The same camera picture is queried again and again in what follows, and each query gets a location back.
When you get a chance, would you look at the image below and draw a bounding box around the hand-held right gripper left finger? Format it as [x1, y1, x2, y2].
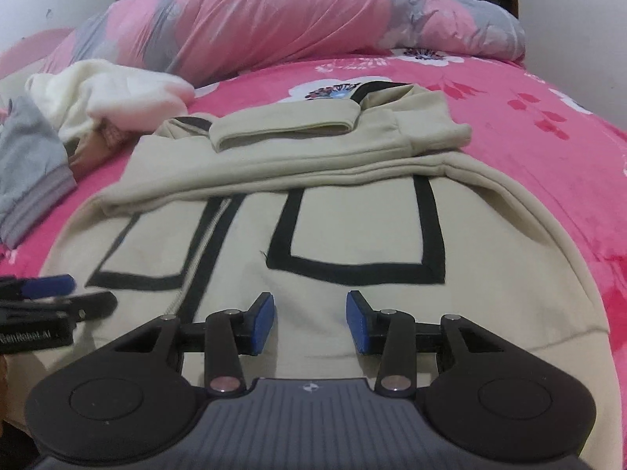
[114, 291, 276, 395]

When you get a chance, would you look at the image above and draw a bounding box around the pink grey rolled quilt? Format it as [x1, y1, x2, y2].
[36, 0, 527, 84]

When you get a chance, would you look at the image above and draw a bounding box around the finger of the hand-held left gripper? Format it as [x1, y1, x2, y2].
[0, 274, 77, 300]
[0, 290, 119, 325]

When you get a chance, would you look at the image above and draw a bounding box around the pink white headboard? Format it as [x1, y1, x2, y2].
[0, 27, 74, 79]

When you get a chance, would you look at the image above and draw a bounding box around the grey garment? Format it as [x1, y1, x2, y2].
[0, 95, 78, 248]

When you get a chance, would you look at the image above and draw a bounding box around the pink floral bedsheet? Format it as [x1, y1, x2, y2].
[0, 51, 627, 402]

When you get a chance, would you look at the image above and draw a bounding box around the tan knit garment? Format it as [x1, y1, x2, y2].
[66, 120, 140, 177]

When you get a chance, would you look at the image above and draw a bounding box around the cream fleece garment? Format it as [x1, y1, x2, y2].
[24, 59, 197, 143]

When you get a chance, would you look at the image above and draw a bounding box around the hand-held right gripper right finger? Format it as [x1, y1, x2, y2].
[345, 290, 513, 395]

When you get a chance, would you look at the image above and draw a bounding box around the beige zip jacket black trim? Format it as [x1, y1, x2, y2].
[39, 81, 618, 470]

